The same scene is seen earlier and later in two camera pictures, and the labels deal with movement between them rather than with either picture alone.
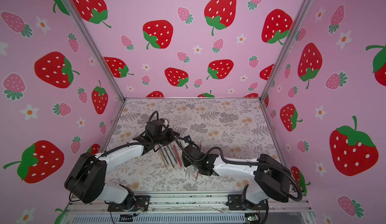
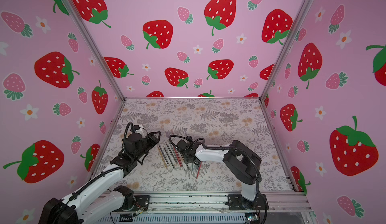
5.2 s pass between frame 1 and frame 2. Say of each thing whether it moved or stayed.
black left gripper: moved
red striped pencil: stayed
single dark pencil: stayed
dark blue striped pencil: stayed
